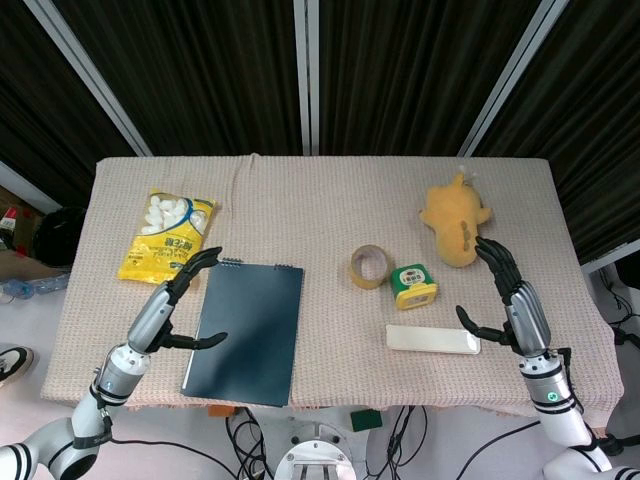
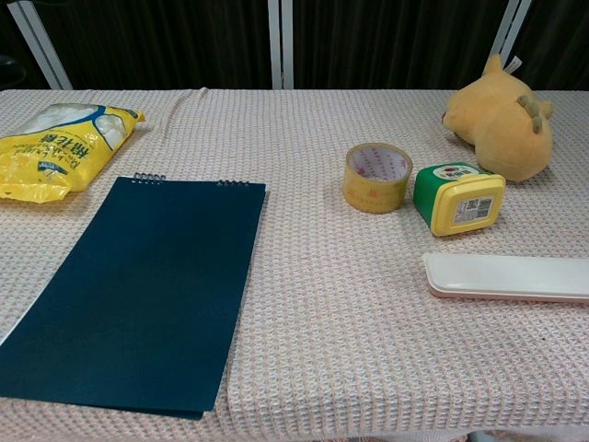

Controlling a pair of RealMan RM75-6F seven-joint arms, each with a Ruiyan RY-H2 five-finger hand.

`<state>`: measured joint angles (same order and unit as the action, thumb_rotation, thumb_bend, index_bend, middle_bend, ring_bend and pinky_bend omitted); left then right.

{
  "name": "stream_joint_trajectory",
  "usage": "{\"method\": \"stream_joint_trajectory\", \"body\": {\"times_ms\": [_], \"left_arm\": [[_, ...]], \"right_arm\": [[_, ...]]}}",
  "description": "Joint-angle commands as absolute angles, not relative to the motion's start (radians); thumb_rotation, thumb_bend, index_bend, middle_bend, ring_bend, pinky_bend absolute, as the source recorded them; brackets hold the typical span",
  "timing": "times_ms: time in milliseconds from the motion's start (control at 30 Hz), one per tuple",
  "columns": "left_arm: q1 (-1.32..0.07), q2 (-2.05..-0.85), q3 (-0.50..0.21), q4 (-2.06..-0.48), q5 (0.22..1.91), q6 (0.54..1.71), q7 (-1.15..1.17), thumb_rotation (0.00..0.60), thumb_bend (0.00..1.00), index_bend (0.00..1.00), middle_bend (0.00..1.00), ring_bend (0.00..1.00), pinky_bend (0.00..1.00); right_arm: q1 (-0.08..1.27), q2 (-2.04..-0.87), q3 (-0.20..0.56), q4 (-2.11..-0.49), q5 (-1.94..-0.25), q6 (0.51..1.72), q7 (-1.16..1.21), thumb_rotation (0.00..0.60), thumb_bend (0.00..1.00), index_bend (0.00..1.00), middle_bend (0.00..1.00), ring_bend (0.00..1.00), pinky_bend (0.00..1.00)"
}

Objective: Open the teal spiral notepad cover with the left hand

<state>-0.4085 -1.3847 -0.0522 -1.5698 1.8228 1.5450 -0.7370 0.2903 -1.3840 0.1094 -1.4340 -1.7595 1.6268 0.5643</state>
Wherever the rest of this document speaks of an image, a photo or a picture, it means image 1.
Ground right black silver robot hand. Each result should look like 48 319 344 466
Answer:
455 236 552 357

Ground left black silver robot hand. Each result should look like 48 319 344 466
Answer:
126 246 229 354

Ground dark blue spiral notebook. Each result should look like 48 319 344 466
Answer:
180 258 305 408

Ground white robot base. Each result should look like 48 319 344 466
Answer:
274 405 360 480

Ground yellow snack bag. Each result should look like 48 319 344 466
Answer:
116 186 218 286

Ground white flat rectangular case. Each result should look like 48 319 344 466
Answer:
385 324 482 356

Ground yellow plush toy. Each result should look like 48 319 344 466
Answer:
418 163 494 269

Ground green yellow small box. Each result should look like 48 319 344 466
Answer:
389 265 440 312

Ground black round bag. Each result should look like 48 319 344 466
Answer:
32 206 87 268

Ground clear plastic bottle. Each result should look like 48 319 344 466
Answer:
0 272 70 301

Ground brown packing tape roll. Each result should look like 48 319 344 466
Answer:
349 244 392 291

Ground cardboard box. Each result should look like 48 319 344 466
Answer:
0 185 66 281

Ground green block under table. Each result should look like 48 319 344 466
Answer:
350 409 384 432

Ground beige woven tablecloth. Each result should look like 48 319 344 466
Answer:
40 154 626 417

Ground black floor cables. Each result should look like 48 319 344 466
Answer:
225 405 275 480

